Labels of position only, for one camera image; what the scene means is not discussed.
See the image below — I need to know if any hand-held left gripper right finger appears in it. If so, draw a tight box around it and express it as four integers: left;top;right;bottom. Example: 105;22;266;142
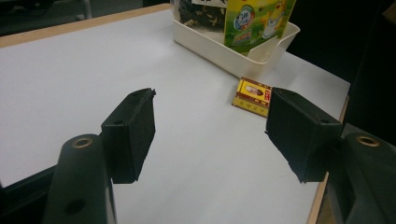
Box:
264;87;344;184

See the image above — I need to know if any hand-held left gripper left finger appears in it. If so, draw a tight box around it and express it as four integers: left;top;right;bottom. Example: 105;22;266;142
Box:
101;88;157;185

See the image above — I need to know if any small yellow red box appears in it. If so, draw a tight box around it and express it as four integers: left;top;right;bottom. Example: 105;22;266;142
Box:
231;77;274;119

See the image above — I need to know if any cream plastic container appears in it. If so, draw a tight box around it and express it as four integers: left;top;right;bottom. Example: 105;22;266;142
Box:
172;17;302;81

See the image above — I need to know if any yellow green drink pouch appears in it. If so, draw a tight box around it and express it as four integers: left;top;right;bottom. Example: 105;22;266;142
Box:
222;0;297;58

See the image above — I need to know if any clear bag of dried seaweed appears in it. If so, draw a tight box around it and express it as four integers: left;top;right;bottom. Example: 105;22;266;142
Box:
170;0;229;35

